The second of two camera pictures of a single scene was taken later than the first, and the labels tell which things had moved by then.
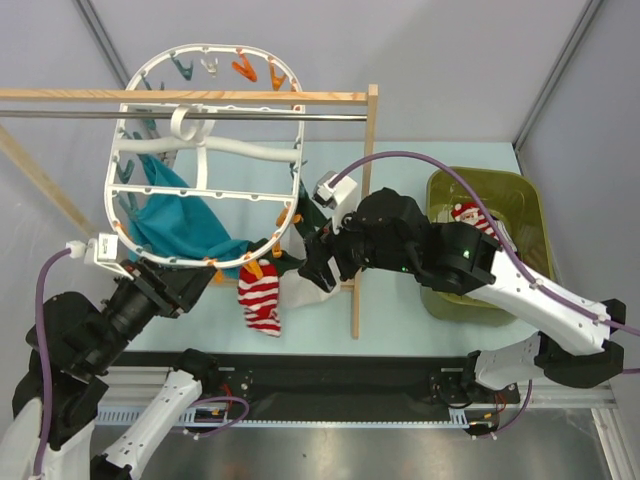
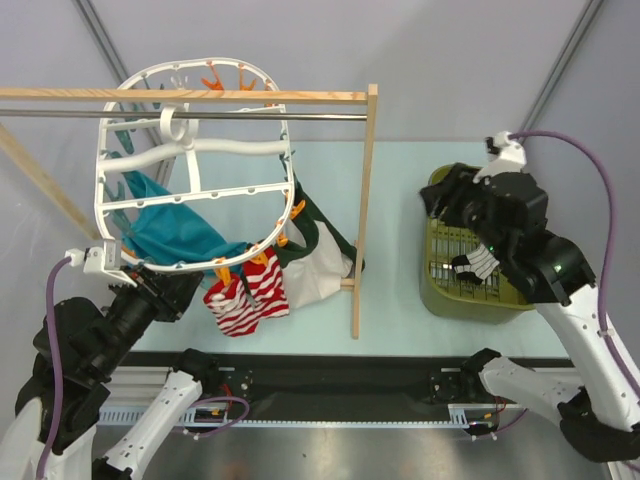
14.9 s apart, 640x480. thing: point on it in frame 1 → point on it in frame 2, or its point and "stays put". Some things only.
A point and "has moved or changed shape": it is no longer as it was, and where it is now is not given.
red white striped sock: [260, 297] has moved or changed shape
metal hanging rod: [175, 115] stays put
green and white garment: [286, 247] stays put
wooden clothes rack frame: [120, 96] stays put
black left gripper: [188, 283] stays put
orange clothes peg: [276, 81] → [223, 272]
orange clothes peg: [297, 217] → [295, 210]
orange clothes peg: [254, 267] → [261, 259]
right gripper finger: [317, 270] → [437, 199]
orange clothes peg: [244, 68] → [213, 85]
